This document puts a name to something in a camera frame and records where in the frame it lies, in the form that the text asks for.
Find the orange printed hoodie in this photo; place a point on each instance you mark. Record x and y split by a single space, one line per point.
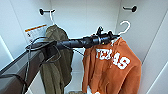
113 73

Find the dark green jacket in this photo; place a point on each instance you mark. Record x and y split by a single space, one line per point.
55 66

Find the white wardrobe door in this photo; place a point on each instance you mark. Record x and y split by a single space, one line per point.
156 50
10 33

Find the white clothes hanger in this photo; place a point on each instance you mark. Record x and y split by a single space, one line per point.
52 16
126 26

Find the white wardrobe carcass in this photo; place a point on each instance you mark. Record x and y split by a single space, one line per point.
86 16

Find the orange label sticker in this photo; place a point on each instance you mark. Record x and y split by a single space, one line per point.
35 31

